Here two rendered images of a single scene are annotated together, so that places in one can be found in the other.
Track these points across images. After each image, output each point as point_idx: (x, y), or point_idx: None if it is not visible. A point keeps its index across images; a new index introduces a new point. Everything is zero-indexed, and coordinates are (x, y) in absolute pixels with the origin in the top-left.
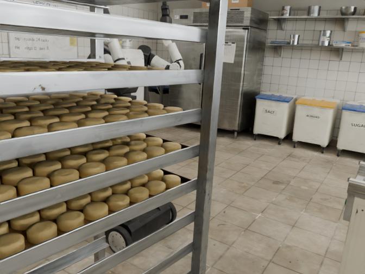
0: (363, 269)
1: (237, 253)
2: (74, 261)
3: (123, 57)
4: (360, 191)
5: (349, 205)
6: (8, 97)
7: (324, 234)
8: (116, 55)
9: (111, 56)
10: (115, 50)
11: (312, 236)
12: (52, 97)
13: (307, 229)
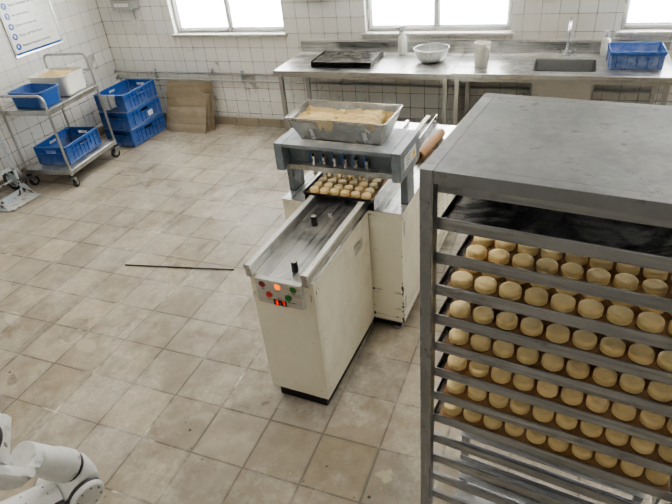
0: (327, 324)
1: (173, 493)
2: (468, 503)
3: (75, 449)
4: (312, 277)
5: (303, 296)
6: (552, 391)
7: (122, 390)
8: (75, 459)
9: (63, 476)
10: (65, 455)
11: (128, 403)
12: (511, 373)
13: (108, 408)
